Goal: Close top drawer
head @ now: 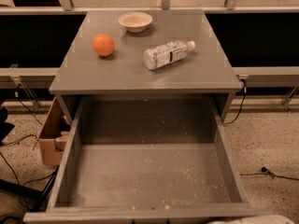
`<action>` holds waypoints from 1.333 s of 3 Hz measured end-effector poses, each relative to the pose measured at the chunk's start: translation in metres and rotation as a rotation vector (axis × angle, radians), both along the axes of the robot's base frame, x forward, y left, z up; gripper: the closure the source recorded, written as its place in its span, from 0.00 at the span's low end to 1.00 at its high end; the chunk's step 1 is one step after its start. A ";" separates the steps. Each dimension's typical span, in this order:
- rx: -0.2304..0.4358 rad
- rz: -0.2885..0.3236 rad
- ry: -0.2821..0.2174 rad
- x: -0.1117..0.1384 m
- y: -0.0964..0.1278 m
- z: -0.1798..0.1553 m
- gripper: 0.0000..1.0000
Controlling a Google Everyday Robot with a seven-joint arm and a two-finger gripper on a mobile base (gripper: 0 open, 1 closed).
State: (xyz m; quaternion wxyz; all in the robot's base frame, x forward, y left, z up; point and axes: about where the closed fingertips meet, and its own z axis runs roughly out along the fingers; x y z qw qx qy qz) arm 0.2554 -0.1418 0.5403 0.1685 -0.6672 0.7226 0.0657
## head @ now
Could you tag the orange fruit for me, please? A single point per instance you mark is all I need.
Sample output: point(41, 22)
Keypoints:
point(103, 45)

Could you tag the grey top drawer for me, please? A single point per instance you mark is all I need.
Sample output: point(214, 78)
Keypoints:
point(146, 162)

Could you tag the metal railing frame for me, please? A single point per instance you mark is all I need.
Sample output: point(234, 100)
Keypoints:
point(259, 39)

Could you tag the brown cardboard box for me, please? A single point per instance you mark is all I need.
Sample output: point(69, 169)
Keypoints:
point(53, 136)

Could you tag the black tripod stand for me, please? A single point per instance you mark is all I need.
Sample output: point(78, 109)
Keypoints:
point(33, 199)

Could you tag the white paper bowl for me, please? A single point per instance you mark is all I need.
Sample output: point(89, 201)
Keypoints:
point(135, 22)

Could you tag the clear plastic water bottle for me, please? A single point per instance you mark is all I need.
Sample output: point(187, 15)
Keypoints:
point(165, 54)

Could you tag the grey drawer cabinet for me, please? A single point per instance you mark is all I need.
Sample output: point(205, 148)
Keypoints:
point(84, 72)

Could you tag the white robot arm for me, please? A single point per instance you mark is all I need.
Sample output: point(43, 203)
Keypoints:
point(268, 219)

